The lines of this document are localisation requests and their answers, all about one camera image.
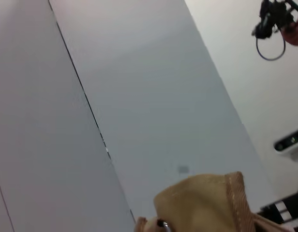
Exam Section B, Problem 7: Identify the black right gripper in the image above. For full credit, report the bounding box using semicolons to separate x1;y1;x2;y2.
260;190;298;224

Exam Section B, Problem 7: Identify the khaki canvas food bag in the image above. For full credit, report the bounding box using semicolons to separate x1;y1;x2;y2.
135;171;298;232

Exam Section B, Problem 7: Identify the black teleoperation handle device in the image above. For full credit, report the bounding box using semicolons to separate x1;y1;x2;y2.
251;0;298;39

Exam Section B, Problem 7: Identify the person's bare hand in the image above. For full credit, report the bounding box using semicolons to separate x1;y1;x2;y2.
283;20;298;48

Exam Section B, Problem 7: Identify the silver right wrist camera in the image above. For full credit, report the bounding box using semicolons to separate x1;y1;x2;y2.
273;128;298;158

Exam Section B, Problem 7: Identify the dark looped device cable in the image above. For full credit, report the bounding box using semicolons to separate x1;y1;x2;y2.
256;36;286;61

